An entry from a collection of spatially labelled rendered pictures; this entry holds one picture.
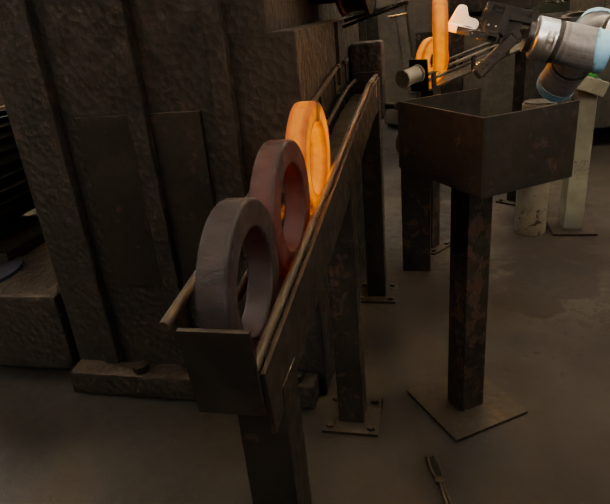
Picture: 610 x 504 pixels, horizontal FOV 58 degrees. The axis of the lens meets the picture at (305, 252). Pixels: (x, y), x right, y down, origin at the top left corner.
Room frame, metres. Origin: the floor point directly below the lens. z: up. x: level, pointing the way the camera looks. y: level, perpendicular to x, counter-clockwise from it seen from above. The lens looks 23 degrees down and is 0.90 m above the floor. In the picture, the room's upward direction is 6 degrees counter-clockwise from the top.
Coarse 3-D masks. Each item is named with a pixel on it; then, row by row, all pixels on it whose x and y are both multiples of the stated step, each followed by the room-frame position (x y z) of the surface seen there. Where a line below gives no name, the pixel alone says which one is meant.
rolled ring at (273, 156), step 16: (272, 144) 0.71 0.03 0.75; (288, 144) 0.72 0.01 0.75; (256, 160) 0.68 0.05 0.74; (272, 160) 0.68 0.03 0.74; (288, 160) 0.71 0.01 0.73; (304, 160) 0.79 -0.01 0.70; (256, 176) 0.66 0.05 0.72; (272, 176) 0.66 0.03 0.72; (288, 176) 0.77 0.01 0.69; (304, 176) 0.78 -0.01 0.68; (256, 192) 0.65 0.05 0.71; (272, 192) 0.65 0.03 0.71; (288, 192) 0.78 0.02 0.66; (304, 192) 0.78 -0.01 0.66; (272, 208) 0.64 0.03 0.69; (288, 208) 0.78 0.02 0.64; (304, 208) 0.77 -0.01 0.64; (288, 224) 0.77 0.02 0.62; (304, 224) 0.76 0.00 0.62; (288, 240) 0.74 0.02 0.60; (288, 256) 0.67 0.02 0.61
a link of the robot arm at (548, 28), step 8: (544, 16) 1.29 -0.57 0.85; (544, 24) 1.27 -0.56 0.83; (552, 24) 1.27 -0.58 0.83; (560, 24) 1.27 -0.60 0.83; (536, 32) 1.28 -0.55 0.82; (544, 32) 1.26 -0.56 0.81; (552, 32) 1.26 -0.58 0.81; (536, 40) 1.26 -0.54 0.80; (544, 40) 1.26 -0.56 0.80; (552, 40) 1.25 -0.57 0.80; (536, 48) 1.27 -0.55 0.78; (544, 48) 1.26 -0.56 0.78; (552, 48) 1.26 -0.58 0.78; (528, 56) 1.29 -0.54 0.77; (536, 56) 1.28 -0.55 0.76; (544, 56) 1.27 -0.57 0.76
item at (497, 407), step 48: (432, 96) 1.16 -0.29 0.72; (480, 96) 1.20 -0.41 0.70; (432, 144) 1.02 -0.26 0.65; (480, 144) 0.90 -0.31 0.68; (528, 144) 0.93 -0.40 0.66; (480, 192) 0.89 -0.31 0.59; (480, 240) 1.04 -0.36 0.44; (480, 288) 1.05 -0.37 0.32; (480, 336) 1.05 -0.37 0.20; (432, 384) 1.14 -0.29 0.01; (480, 384) 1.05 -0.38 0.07; (480, 432) 0.97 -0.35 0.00
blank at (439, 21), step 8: (440, 0) 1.34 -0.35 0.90; (432, 8) 1.32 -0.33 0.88; (440, 8) 1.31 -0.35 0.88; (432, 16) 1.32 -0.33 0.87; (440, 16) 1.29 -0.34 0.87; (432, 24) 1.39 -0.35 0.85; (440, 24) 1.29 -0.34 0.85; (432, 32) 1.42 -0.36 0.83; (440, 32) 1.28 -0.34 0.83; (440, 40) 1.28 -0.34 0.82; (440, 48) 1.29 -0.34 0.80; (440, 56) 1.29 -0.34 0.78; (440, 64) 1.31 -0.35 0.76
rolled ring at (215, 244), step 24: (216, 216) 0.52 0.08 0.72; (240, 216) 0.52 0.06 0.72; (264, 216) 0.59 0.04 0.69; (216, 240) 0.49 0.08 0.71; (240, 240) 0.51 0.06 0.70; (264, 240) 0.59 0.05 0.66; (216, 264) 0.47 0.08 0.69; (264, 264) 0.60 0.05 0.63; (216, 288) 0.46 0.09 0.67; (264, 288) 0.59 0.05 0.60; (216, 312) 0.46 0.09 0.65; (264, 312) 0.57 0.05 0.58
